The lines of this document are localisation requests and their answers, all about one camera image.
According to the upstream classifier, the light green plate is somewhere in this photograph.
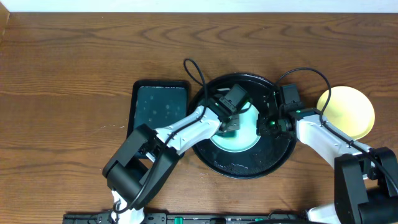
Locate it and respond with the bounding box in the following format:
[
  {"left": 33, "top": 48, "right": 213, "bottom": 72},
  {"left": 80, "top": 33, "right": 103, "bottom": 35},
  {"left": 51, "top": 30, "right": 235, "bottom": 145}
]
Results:
[{"left": 210, "top": 102, "right": 260, "bottom": 153}]

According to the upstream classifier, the yellow plate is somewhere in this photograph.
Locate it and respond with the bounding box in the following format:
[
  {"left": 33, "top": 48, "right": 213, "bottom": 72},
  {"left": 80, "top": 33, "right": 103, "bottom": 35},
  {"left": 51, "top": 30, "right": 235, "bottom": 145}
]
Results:
[{"left": 324, "top": 86, "right": 375, "bottom": 139}]

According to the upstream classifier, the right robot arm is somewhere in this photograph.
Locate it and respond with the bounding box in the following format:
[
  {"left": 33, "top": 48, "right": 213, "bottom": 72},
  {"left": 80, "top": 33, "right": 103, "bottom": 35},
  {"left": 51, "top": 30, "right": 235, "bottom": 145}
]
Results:
[{"left": 257, "top": 109, "right": 397, "bottom": 224}]

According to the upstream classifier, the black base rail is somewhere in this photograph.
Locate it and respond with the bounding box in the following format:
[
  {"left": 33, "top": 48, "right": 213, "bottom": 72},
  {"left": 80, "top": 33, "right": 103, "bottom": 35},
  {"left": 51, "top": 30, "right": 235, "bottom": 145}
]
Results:
[{"left": 62, "top": 212, "right": 308, "bottom": 224}]

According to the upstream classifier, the black rectangular water tray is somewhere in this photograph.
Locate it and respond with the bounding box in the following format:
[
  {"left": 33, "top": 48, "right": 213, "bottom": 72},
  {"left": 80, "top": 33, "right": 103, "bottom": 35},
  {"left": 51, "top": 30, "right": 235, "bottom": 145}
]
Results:
[{"left": 127, "top": 80, "right": 190, "bottom": 135}]

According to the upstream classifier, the green yellow sponge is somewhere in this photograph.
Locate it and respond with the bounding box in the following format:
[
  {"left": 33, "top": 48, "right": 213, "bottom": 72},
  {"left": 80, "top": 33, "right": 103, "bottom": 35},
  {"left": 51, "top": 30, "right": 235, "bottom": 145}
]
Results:
[{"left": 217, "top": 131, "right": 237, "bottom": 139}]

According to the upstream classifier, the black round tray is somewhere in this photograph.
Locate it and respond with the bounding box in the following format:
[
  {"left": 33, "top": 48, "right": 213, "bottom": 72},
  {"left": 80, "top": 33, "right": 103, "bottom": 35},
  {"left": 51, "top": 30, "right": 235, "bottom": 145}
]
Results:
[{"left": 193, "top": 73, "right": 296, "bottom": 179}]

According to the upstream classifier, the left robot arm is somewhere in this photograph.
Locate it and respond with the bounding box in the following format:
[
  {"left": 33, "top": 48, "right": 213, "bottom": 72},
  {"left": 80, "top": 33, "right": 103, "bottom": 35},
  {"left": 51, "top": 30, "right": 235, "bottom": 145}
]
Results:
[{"left": 103, "top": 97, "right": 244, "bottom": 223}]

